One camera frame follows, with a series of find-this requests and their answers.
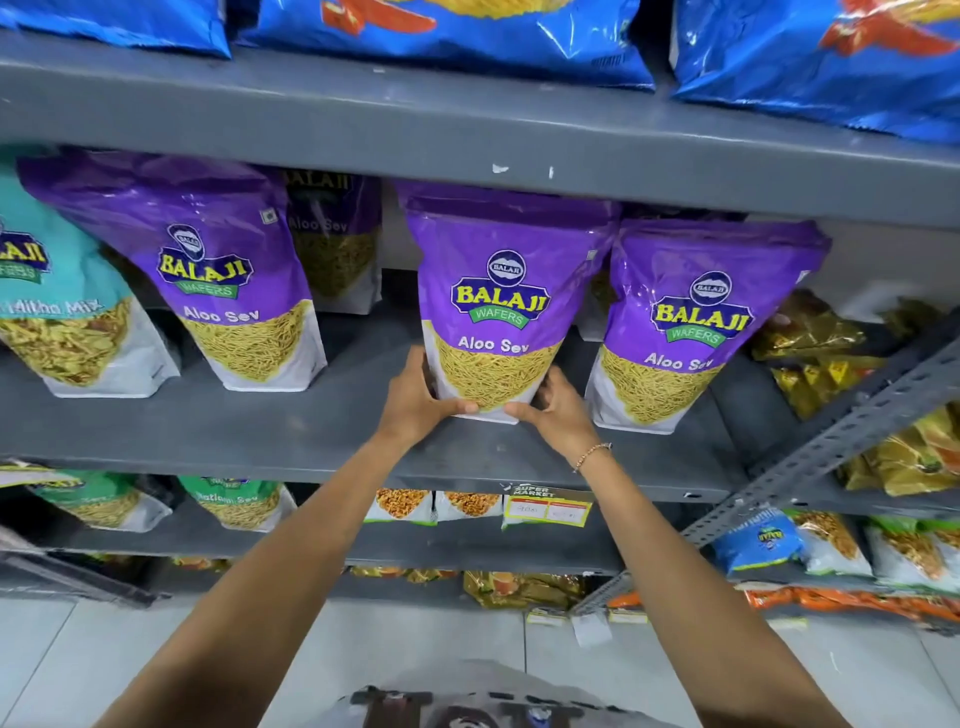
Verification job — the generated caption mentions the person's right hand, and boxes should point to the person's right hand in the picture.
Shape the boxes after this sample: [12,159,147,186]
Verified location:
[502,365,602,466]

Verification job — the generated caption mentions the pile of olive-gold packets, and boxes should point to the pile of olive-gold packets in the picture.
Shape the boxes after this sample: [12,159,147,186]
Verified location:
[748,287,960,499]

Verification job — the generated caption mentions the grey metal shelf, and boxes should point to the grey metal shelf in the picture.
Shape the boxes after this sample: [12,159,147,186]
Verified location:
[0,29,960,613]

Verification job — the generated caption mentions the person's left hand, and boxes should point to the person's left hand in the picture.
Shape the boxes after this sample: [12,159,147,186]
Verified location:
[374,344,481,452]

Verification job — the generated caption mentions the row of small gold packets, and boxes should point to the row of small gold packets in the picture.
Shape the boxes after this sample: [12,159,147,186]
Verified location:
[168,554,588,611]

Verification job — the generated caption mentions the person's left forearm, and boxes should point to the person's left forearm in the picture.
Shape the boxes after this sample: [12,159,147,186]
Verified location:
[93,431,410,728]

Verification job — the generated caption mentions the blue chip bag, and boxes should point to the blue chip bag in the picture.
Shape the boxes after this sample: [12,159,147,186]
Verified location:
[0,0,234,61]
[669,0,960,147]
[233,0,658,93]

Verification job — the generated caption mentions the white hanging tag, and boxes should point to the white hanging tag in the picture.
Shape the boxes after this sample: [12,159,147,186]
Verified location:
[571,611,613,649]

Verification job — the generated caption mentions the teal Mitha Mix packet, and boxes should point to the teal Mitha Mix packet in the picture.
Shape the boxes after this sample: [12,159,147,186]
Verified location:
[0,153,183,400]

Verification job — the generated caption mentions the yellow shelf price label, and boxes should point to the yellow shelf price label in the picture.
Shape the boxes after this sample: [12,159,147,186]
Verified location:
[0,458,80,490]
[500,483,595,531]

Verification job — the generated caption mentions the person's right forearm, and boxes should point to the person's right forearm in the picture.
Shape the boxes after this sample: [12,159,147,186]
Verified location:
[573,446,853,728]

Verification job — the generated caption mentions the gold chain bracelet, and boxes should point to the gold chain bracelet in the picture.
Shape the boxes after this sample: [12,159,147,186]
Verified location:
[571,442,615,475]

